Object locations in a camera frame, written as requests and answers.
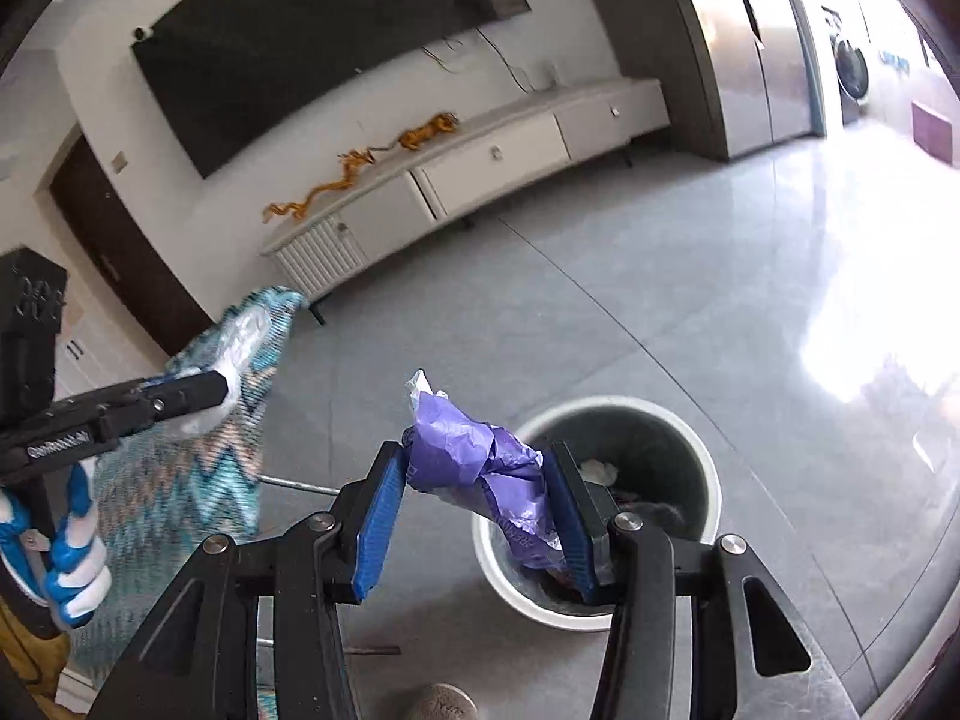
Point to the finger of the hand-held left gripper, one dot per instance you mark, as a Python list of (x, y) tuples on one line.
[(180, 397)]

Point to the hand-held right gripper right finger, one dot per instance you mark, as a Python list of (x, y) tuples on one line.
[(574, 532)]

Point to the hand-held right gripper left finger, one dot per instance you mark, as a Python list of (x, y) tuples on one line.
[(379, 525)]

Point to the clear plastic bag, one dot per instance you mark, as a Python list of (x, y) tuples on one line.
[(240, 337)]

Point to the purple plastic wrapper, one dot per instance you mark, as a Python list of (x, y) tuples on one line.
[(465, 450)]

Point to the grey round trash bin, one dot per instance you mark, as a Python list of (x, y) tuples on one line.
[(675, 465)]

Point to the person's left hand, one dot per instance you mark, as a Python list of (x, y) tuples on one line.
[(75, 585)]

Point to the white tissue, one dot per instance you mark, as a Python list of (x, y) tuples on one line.
[(598, 470)]

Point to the white lower cabinet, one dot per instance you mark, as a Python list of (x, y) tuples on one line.
[(97, 345)]

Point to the zigzag patterned blanket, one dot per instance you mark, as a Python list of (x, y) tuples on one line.
[(210, 480)]

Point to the metal table bar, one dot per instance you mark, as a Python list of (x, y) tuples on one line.
[(300, 484)]

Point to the dark brown door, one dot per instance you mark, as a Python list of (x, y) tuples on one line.
[(127, 255)]

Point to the grey slipper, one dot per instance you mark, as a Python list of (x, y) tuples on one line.
[(442, 701)]

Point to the golden dragon figurine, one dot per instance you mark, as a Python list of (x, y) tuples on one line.
[(322, 195)]

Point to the golden lion figurine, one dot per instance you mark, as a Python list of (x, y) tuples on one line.
[(427, 131)]

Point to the white television cabinet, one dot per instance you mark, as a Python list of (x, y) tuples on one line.
[(487, 157)]

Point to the grey refrigerator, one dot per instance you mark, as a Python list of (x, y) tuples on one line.
[(750, 52)]

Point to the purple stool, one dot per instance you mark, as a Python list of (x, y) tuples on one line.
[(934, 131)]

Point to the washing machine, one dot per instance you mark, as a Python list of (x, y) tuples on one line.
[(851, 67)]

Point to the wall light switch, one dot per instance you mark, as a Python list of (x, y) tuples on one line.
[(118, 162)]

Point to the black wall television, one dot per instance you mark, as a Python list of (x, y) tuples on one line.
[(315, 52)]

